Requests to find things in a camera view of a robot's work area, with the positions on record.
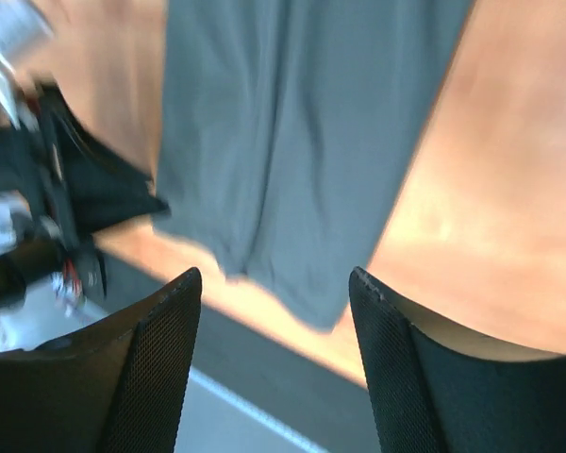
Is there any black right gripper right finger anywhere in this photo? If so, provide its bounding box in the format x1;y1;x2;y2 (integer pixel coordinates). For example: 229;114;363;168
349;268;566;452

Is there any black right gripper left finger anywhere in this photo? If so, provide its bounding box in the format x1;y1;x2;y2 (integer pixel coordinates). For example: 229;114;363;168
0;268;202;452

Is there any grey t-shirt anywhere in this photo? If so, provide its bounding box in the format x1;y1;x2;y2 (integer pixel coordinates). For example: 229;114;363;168
154;1;471;330

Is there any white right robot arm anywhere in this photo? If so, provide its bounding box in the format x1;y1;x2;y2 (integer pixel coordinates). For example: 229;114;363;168
0;83;566;452

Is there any red white wire bundle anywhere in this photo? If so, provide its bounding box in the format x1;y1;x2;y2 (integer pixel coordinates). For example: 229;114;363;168
46;216;109;312

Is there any aluminium frame rail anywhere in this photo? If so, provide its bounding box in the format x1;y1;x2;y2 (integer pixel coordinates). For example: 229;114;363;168
0;0;54;128

